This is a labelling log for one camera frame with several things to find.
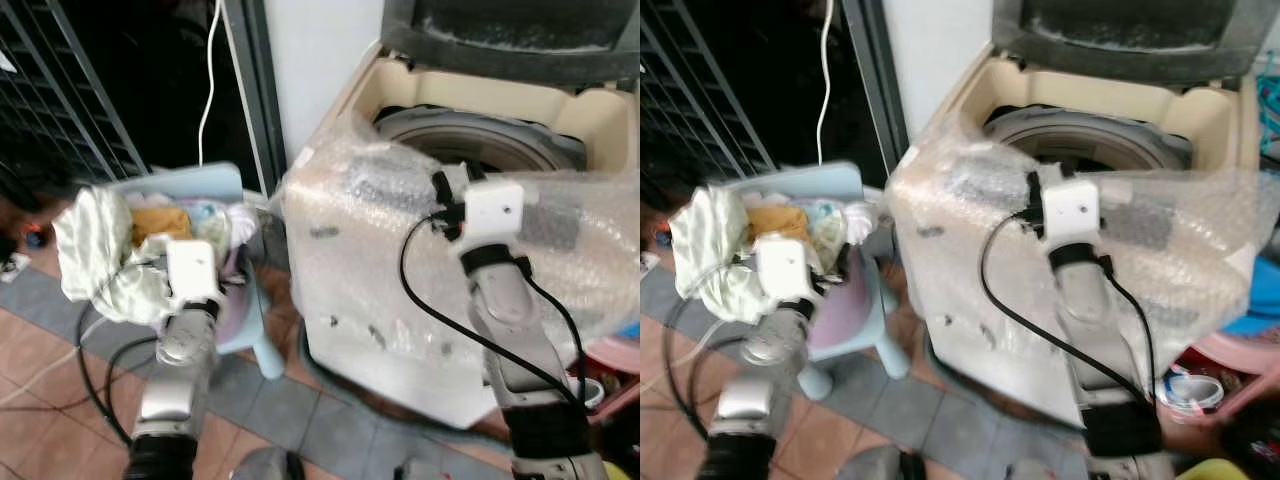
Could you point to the pale green cloth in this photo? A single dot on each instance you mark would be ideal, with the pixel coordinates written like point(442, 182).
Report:
point(705, 255)
point(95, 250)

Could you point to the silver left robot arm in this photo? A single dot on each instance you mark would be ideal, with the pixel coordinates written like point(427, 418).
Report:
point(175, 370)
point(762, 365)

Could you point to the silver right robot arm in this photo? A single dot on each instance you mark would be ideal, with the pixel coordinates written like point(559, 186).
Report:
point(1095, 330)
point(520, 330)

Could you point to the beige top-load washing machine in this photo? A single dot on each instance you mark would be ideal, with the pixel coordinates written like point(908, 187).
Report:
point(970, 330)
point(380, 330)

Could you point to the clear bubble wrap sheet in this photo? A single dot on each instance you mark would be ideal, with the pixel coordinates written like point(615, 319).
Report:
point(950, 230)
point(350, 230)

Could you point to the dark grey washer lid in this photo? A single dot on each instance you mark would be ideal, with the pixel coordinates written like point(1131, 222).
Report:
point(510, 35)
point(1130, 35)

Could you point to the white and blue cloth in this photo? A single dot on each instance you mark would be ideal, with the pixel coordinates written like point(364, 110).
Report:
point(225, 225)
point(835, 225)

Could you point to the light blue plastic chair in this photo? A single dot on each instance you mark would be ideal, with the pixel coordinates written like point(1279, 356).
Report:
point(845, 325)
point(250, 320)

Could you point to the pink plastic basin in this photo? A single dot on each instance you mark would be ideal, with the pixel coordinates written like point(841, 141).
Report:
point(1240, 355)
point(615, 358)

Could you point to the small white bowl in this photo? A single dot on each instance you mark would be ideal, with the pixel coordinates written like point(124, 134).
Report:
point(1190, 392)
point(592, 393)

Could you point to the teal patterned fabric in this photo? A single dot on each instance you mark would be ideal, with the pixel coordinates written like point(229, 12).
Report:
point(1270, 120)

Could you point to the orange cloth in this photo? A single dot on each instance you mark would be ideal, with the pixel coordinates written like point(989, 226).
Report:
point(775, 222)
point(160, 225)

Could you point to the grey robot right foot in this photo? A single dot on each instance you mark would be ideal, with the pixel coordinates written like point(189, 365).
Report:
point(420, 470)
point(1030, 470)

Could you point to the grey robot foot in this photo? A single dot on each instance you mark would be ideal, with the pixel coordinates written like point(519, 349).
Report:
point(880, 465)
point(420, 470)
point(1030, 470)
point(265, 465)

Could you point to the dark metal grille gate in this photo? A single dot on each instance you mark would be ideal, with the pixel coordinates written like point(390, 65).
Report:
point(700, 90)
point(60, 90)

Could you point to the grey robot left foot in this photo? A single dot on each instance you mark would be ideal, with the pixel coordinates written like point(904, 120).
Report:
point(265, 465)
point(880, 465)

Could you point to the yellow plastic object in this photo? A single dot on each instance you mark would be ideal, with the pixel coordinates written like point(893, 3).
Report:
point(1225, 470)

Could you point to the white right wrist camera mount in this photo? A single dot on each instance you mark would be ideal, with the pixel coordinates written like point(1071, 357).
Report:
point(1070, 212)
point(494, 212)

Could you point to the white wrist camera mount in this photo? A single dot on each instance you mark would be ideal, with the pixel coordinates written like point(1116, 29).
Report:
point(1070, 212)
point(786, 268)
point(494, 212)
point(192, 268)

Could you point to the grey door frame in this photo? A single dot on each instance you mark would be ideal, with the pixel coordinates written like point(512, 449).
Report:
point(868, 70)
point(252, 90)

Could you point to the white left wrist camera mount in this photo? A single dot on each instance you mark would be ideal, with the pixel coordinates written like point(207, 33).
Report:
point(786, 268)
point(192, 268)

